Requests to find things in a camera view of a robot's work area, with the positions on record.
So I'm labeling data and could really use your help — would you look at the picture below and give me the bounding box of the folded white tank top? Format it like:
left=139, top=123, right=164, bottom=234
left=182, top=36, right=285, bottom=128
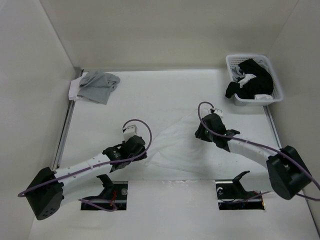
left=68, top=77, right=82, bottom=102

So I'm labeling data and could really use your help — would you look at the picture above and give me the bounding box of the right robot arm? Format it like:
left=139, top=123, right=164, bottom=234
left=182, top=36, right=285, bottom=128
left=195, top=113, right=311, bottom=200

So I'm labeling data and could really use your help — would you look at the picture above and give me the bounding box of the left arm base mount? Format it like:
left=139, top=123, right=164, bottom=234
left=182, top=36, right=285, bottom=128
left=80, top=181, right=128, bottom=212

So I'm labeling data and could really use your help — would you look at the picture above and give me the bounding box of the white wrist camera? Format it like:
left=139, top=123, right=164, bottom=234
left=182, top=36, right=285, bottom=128
left=210, top=107, right=224, bottom=119
left=122, top=124, right=138, bottom=142

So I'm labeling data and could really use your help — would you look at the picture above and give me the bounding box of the grey garment in basket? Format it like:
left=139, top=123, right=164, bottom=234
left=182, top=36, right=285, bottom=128
left=231, top=65, right=246, bottom=82

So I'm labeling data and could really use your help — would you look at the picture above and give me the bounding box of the black tank top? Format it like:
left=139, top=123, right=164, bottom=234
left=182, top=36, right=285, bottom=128
left=225, top=59, right=274, bottom=100

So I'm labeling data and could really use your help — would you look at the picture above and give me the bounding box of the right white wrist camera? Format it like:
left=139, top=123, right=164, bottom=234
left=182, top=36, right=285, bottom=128
left=210, top=107, right=224, bottom=119

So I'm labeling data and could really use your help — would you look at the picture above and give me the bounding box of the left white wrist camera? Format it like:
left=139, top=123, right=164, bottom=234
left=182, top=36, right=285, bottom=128
left=122, top=124, right=138, bottom=142

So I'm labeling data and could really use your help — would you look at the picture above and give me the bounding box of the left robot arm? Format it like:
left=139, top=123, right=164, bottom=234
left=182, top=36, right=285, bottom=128
left=23, top=135, right=150, bottom=221

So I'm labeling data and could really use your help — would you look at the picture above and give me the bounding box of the white plastic laundry basket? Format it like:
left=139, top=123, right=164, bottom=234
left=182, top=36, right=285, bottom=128
left=225, top=53, right=284, bottom=107

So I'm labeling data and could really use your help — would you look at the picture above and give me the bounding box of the white tank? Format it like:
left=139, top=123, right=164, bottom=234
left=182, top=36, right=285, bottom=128
left=143, top=108, right=229, bottom=174
left=68, top=77, right=82, bottom=102

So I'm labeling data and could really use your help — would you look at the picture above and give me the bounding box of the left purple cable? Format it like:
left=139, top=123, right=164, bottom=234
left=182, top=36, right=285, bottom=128
left=17, top=119, right=154, bottom=212

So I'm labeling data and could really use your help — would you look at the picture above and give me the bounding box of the purple cable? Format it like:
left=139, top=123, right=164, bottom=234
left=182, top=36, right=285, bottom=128
left=17, top=119, right=154, bottom=212
left=197, top=101, right=320, bottom=202

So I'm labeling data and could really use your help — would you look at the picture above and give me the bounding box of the white garment in basket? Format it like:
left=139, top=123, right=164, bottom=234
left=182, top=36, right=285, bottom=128
left=254, top=94, right=273, bottom=101

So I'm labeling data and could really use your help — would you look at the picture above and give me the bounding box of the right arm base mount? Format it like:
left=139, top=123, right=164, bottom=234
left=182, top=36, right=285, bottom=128
left=215, top=170, right=265, bottom=211

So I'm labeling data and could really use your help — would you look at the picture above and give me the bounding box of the folded grey tank top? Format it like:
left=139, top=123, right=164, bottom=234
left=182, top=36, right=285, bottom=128
left=77, top=71, right=121, bottom=105

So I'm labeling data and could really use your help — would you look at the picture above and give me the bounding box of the metal table edge rail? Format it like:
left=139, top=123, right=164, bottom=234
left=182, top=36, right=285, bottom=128
left=48, top=66, right=84, bottom=181

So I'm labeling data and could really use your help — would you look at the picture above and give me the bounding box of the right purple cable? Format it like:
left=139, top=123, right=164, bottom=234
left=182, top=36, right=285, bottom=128
left=197, top=101, right=320, bottom=202

